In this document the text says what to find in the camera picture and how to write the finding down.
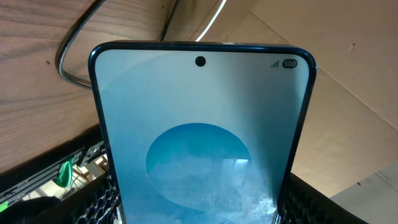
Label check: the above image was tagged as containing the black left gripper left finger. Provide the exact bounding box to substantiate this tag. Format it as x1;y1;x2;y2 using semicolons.
31;173;121;224

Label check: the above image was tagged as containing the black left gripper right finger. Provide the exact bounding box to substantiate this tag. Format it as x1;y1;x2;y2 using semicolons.
278;174;367;224

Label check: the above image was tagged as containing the blue Galaxy smartphone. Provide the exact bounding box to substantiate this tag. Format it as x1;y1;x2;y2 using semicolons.
88;40;317;223

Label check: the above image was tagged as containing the black USB charging cable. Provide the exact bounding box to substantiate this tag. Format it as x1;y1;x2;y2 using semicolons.
55;0;181;91

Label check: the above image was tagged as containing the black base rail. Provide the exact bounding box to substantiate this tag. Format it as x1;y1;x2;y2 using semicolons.
1;125;105;212

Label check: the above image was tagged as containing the white power strip cord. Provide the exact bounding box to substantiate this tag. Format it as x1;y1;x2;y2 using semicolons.
195;0;228;42

